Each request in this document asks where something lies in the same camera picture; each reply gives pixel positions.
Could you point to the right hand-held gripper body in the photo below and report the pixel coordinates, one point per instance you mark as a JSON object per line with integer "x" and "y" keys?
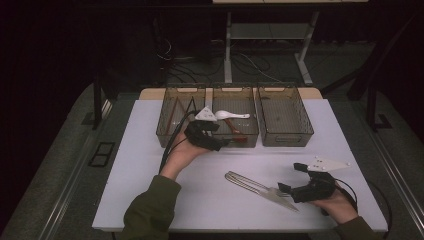
{"x": 316, "y": 190}

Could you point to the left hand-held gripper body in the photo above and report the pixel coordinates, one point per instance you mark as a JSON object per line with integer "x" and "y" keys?
{"x": 201, "y": 136}

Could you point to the brown wooden spoon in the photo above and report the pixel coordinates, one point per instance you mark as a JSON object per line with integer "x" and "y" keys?
{"x": 233, "y": 128}

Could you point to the white ceramic spoon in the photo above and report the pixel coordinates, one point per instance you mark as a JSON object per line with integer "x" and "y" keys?
{"x": 230, "y": 115}

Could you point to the steel fork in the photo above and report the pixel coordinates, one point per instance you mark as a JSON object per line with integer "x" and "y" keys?
{"x": 253, "y": 182}

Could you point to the clear grey plastic bin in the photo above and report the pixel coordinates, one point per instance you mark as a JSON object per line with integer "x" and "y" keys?
{"x": 283, "y": 113}
{"x": 160, "y": 133}
{"x": 246, "y": 100}

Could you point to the person's left hand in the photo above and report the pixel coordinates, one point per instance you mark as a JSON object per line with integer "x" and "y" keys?
{"x": 185, "y": 150}

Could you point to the person's right hand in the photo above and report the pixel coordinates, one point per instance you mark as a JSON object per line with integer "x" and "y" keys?
{"x": 338, "y": 208}

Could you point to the black metal stand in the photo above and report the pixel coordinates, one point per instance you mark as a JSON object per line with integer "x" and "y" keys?
{"x": 371, "y": 106}
{"x": 97, "y": 106}

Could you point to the grey metal desk frame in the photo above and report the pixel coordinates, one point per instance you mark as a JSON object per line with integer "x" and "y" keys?
{"x": 227, "y": 50}

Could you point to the aluminium rail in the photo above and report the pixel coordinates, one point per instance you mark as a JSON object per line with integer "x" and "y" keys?
{"x": 401, "y": 186}
{"x": 66, "y": 200}

